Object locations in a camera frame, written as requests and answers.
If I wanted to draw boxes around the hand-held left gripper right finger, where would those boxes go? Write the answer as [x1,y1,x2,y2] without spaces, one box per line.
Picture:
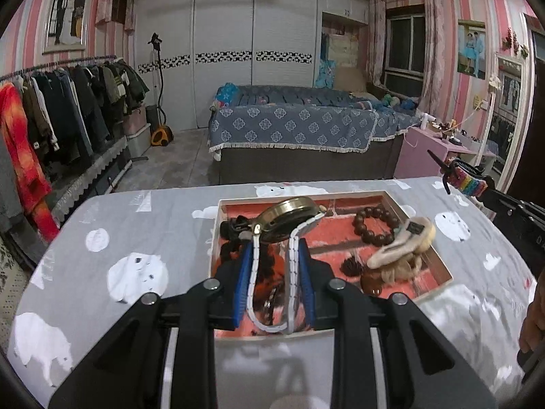
[297,239,499,409]

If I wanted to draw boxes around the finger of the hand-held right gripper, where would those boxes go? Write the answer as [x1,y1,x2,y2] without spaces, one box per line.
[472,186,529,219]
[455,157,498,188]

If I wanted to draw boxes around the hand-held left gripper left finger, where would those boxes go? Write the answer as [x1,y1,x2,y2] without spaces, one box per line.
[48,241,256,409]

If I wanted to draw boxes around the black cord necklace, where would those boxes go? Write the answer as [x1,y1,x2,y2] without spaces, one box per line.
[253,247,290,320]

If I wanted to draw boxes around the white tray with red lining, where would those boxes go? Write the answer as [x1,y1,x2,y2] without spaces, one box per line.
[208,190,454,342]

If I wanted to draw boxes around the black scrunchie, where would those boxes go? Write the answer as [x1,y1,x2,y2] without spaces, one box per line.
[220,215,254,241]

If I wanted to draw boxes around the brown pendant with dark flower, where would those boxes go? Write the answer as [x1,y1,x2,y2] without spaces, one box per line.
[341,256,384,297]

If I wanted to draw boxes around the gold watch with white band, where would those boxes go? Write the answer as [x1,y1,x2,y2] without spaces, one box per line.
[245,196,328,336]

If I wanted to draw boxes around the brown wooden bead bracelet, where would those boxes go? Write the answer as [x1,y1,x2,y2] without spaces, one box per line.
[353,205,401,248]

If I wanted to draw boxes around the beige fuzzy hair clip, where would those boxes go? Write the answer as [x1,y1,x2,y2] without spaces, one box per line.
[367,216,437,270]

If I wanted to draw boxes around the person's right hand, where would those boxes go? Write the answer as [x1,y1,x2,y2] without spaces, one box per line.
[518,264,545,356]

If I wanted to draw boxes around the orange scrunchie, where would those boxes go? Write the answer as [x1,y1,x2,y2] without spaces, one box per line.
[219,239,299,294]

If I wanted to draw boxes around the pink desk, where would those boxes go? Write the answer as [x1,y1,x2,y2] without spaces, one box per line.
[394,125,497,180]

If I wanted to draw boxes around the white-framed mirror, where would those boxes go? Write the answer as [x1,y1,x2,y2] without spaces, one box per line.
[481,53,535,192]

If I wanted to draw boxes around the beige scrunchie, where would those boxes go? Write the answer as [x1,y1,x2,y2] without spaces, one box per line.
[379,251,431,284]

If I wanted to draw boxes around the bed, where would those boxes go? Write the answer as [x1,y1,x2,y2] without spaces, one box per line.
[208,83,422,180]

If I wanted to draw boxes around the pink floral curtain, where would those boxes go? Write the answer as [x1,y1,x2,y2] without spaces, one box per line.
[368,0,388,86]
[421,0,448,113]

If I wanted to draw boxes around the window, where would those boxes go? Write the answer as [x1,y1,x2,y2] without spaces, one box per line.
[383,15,426,90]

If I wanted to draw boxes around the blue patterned bedspread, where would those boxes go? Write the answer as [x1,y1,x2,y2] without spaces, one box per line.
[208,104,379,154]

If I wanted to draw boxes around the garment steamer with yellow base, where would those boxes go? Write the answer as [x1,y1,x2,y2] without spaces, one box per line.
[147,32,174,148]

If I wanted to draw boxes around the translucent storage box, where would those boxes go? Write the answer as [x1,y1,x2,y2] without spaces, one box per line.
[125,123,152,158]

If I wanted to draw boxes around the blue cloth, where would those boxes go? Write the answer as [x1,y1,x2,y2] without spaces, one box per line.
[315,60,337,88]

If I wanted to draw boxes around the low cabinet with lace cover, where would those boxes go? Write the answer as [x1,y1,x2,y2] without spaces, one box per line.
[51,136,130,222]

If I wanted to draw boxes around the blue pillow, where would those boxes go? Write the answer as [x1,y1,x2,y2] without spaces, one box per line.
[215,83,239,103]

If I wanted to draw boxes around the pink storage box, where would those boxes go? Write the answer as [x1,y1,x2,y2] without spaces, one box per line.
[123,104,147,134]

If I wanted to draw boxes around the floral patterned cloth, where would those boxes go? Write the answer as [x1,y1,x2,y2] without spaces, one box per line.
[0,239,35,350]

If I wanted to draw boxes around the row of hanging clothes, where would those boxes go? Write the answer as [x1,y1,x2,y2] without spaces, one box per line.
[0,59,151,243]

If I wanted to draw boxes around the white sliding-door wardrobe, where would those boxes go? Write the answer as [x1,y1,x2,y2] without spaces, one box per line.
[135,0,369,133]

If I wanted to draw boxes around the metal clothes rack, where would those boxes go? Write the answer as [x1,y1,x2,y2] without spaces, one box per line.
[0,55,118,84]

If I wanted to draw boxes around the framed wedding poster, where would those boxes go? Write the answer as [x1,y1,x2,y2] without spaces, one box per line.
[43,0,96,55]

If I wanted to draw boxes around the couple wall poster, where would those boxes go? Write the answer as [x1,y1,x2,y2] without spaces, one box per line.
[457,19,487,81]

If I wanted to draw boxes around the artificial wall flowers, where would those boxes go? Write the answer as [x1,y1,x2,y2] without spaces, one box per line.
[501,28,529,58]

